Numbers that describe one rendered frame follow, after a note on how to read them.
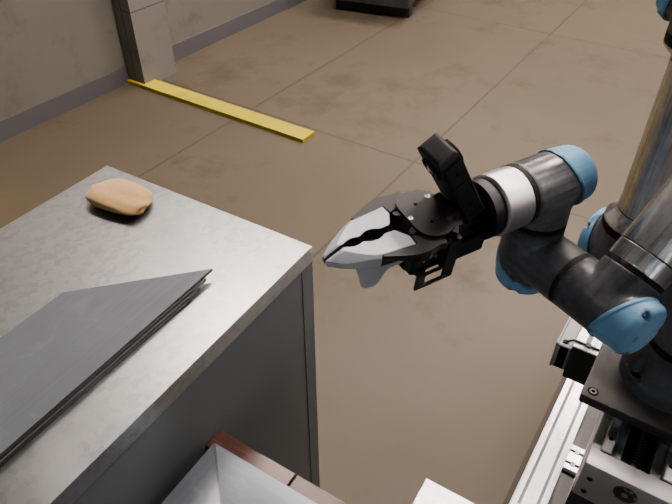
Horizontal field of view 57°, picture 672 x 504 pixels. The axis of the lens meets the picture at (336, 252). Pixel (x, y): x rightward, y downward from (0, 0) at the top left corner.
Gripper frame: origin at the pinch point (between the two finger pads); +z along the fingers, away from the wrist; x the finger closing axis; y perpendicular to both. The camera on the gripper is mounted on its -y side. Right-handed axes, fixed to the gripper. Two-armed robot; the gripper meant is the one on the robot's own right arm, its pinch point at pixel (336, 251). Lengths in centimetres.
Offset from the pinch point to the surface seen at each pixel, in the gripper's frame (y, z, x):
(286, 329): 61, -12, 33
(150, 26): 158, -81, 361
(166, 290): 44, 9, 40
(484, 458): 149, -77, 12
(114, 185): 48, 8, 78
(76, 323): 44, 25, 40
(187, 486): 61, 18, 12
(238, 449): 66, 7, 16
